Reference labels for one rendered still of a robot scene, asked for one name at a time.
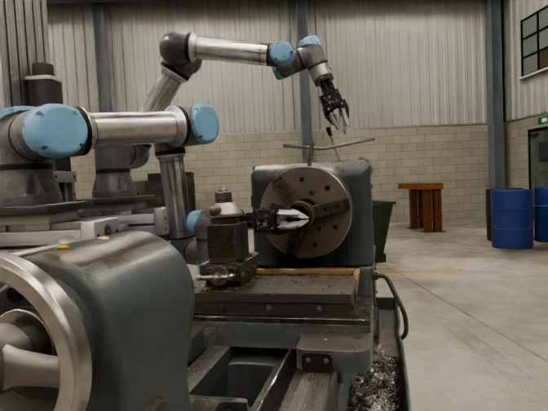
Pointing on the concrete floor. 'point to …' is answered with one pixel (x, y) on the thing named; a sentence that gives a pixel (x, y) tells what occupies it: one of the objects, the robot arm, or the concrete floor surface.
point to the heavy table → (426, 207)
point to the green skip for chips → (382, 218)
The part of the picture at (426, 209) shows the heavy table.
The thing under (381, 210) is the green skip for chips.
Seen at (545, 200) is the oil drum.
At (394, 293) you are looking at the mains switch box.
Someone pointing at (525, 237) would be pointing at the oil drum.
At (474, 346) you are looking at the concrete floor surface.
